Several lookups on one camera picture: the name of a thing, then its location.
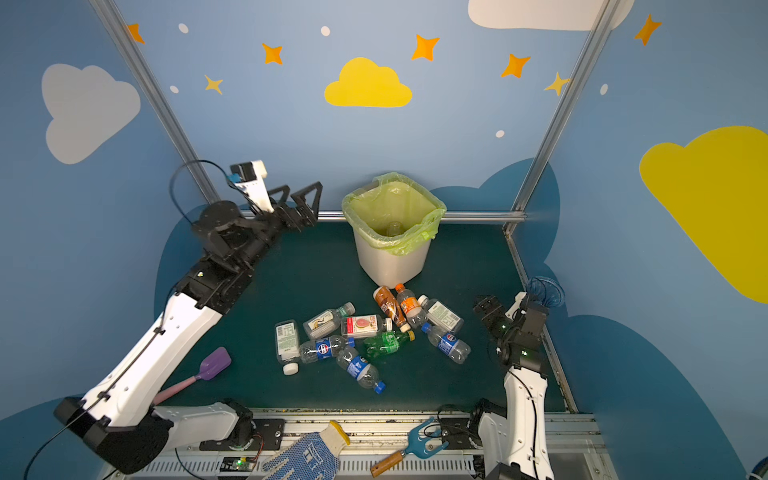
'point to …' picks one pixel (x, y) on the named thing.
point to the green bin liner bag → (397, 213)
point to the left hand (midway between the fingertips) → (306, 185)
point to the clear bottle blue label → (395, 228)
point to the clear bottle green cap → (328, 321)
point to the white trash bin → (386, 269)
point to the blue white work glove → (309, 457)
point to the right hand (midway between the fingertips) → (487, 303)
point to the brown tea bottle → (390, 305)
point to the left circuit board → (242, 464)
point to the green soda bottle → (386, 342)
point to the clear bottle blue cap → (360, 369)
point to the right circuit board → (479, 466)
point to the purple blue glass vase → (545, 291)
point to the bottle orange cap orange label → (410, 307)
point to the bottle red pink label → (363, 326)
